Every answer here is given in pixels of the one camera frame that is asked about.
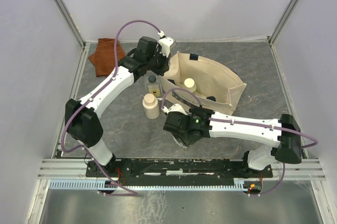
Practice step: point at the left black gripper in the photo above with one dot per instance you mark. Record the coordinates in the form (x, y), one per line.
(165, 66)

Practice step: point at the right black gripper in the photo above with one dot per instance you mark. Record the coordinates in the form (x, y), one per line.
(188, 141)

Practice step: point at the amber liquid clear bottle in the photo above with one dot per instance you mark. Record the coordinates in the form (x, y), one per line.
(180, 142)

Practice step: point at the pale green lotion bottle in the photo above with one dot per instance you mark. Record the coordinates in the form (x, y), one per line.
(189, 84)

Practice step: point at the beige pump bottle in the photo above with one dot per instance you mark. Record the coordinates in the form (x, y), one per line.
(150, 105)

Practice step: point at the cream canvas tote bag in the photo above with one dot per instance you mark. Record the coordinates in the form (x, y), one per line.
(217, 86)

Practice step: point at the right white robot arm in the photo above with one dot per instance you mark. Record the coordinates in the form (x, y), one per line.
(279, 139)

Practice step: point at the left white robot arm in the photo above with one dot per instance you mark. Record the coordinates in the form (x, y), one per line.
(82, 117)

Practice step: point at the square perfume bottle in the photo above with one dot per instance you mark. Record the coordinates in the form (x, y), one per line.
(153, 86)

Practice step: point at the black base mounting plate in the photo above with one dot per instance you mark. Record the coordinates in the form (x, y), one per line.
(204, 168)

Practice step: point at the brown folded towel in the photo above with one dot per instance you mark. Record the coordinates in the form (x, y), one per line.
(103, 58)

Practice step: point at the small circuit board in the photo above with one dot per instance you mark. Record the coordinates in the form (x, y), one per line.
(255, 188)

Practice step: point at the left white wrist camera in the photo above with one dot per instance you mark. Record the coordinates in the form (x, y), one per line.
(166, 43)

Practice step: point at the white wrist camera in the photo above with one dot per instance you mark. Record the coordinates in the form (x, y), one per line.
(174, 108)
(166, 43)

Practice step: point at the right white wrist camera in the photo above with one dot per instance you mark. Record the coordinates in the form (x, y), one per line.
(174, 108)

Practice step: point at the blue slotted cable duct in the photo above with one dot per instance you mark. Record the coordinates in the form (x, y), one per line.
(157, 183)

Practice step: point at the aluminium frame rail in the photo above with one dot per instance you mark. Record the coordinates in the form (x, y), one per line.
(63, 169)

